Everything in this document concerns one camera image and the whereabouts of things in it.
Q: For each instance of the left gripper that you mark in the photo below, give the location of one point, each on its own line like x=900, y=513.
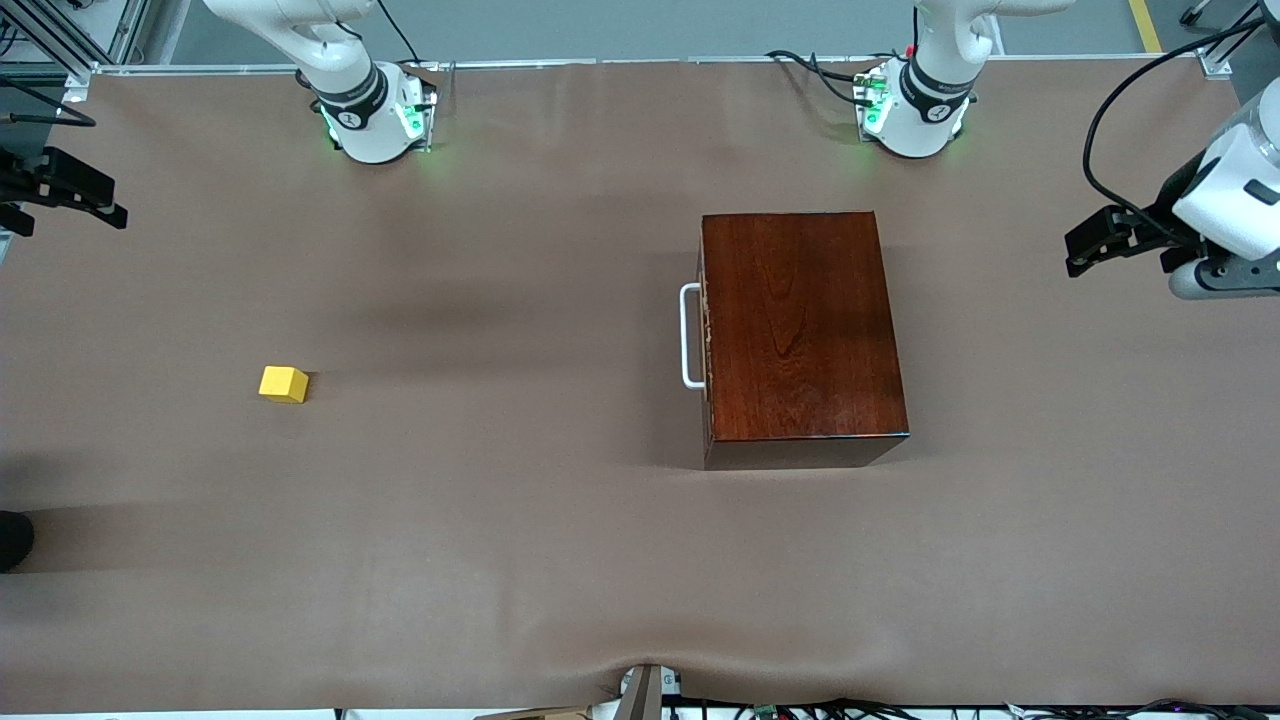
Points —
x=1166, y=214

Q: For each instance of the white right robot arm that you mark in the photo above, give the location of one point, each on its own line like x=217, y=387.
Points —
x=360, y=110

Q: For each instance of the metal mount bracket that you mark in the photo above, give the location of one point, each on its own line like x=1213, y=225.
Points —
x=645, y=695

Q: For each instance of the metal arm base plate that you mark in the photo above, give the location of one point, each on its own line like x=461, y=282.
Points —
x=442, y=80

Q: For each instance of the aluminium frame post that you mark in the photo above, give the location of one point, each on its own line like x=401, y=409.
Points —
x=50, y=40
x=1235, y=40

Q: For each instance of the black round object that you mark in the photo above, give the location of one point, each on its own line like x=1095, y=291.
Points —
x=12, y=540

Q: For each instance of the cardboard piece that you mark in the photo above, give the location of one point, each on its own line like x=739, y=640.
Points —
x=530, y=714

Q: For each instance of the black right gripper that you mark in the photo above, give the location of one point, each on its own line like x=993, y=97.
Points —
x=22, y=181

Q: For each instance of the brown table cloth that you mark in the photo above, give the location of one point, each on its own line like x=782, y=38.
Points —
x=400, y=550

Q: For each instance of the yellow block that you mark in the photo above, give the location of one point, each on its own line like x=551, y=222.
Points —
x=283, y=384

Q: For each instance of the dark wooden cabinet box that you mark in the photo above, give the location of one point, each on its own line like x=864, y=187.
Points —
x=800, y=330

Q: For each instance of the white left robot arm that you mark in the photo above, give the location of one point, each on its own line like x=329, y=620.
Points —
x=925, y=110

